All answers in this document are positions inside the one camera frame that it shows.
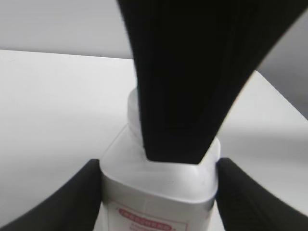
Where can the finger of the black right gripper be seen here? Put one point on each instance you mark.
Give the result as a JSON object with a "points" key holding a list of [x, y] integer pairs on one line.
{"points": [[192, 58]]}

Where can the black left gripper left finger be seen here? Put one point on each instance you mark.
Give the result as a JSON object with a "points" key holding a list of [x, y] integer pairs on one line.
{"points": [[74, 207]]}

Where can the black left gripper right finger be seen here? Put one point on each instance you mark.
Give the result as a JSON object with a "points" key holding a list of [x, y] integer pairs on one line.
{"points": [[244, 205]]}

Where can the white yili changqing yogurt bottle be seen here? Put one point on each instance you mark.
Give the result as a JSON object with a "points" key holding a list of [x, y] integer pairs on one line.
{"points": [[141, 195]]}

